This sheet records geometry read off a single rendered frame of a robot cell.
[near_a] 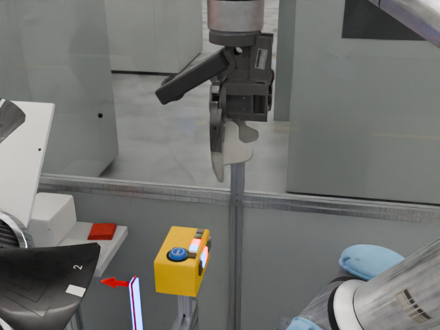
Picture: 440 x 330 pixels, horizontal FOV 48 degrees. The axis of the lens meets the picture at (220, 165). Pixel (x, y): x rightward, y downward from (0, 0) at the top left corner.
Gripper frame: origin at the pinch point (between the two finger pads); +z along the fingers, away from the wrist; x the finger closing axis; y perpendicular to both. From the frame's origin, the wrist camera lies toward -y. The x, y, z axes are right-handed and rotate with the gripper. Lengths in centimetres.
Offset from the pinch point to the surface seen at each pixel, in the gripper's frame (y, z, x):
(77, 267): -28.0, 25.1, 3.2
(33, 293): -33.3, 26.2, -3.9
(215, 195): -14, 44, 70
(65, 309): -26.7, 28.0, -5.0
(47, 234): -63, 51, 50
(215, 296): -14, 85, 71
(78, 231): -59, 57, 61
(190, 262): -10.9, 35.8, 22.6
